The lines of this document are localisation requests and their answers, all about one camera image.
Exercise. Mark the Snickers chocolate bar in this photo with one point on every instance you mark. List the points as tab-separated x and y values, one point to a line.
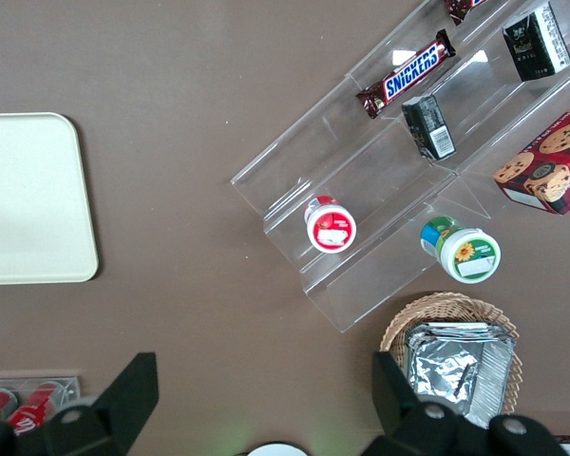
408	76
463	9

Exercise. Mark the cream plastic tray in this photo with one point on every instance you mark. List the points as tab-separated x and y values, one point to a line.
28	199

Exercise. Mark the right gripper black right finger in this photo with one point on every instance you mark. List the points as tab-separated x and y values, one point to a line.
408	427

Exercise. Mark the clear acrylic bottle rack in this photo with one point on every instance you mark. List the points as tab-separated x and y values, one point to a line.
71	385

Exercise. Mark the light wicker basket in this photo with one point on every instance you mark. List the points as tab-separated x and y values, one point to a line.
456	304

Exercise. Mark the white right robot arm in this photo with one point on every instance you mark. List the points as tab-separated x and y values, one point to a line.
278	450

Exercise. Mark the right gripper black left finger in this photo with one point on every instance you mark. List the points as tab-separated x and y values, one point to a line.
114	418

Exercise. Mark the small black carton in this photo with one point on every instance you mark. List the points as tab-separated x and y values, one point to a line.
430	128
537	43

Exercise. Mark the stack of foil trays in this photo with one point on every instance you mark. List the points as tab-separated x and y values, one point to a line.
451	370

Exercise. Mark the red tartan cookie box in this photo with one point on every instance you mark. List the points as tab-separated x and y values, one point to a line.
551	161

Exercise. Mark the green lid jar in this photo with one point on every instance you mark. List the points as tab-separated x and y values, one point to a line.
470	256

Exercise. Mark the red lid jar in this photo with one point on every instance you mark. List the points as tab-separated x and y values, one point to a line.
331	230

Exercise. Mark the clear acrylic stepped stand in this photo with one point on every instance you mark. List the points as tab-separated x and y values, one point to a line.
484	95
361	190

